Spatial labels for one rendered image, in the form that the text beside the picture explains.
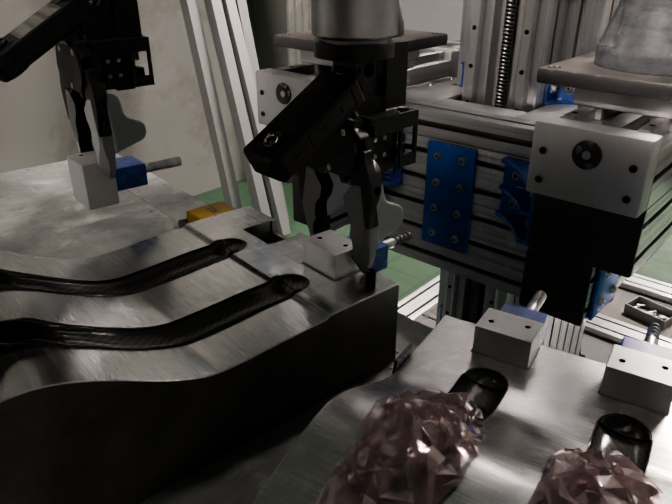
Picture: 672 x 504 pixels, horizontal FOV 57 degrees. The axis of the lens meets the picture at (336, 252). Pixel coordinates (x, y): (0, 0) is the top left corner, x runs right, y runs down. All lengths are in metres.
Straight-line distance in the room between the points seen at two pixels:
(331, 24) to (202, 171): 2.84
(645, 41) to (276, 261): 0.52
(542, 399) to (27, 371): 0.38
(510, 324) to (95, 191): 0.48
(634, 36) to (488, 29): 0.29
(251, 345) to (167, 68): 2.68
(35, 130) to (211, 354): 2.40
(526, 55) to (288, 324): 0.65
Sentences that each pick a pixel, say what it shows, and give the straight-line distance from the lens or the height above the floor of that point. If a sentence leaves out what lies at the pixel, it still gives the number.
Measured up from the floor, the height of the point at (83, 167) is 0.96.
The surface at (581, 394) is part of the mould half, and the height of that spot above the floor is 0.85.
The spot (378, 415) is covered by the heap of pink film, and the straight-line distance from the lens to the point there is 0.39.
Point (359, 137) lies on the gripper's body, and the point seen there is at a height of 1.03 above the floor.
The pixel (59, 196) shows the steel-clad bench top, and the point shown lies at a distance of 1.14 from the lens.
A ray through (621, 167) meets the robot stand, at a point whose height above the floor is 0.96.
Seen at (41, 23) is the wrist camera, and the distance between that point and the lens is 0.72.
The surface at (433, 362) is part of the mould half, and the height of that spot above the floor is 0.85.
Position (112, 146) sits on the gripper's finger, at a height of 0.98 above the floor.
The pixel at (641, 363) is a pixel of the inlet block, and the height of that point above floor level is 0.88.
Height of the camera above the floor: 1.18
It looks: 26 degrees down
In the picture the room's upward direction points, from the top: straight up
